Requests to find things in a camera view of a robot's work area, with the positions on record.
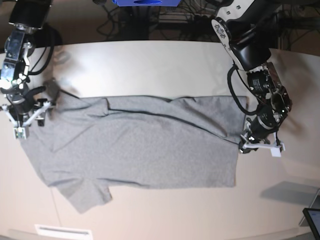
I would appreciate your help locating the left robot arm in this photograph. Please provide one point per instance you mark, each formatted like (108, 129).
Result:
(235, 24)

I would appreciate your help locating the tablet with stand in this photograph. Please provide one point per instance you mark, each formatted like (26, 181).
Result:
(311, 216)

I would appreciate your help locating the grey T-shirt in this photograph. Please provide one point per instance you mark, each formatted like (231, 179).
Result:
(89, 145)

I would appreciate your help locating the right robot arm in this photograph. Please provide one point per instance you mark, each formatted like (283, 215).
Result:
(27, 17)

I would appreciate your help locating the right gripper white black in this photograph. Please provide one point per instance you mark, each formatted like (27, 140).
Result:
(23, 109)

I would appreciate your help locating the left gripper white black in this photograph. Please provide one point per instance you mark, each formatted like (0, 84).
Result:
(262, 132)

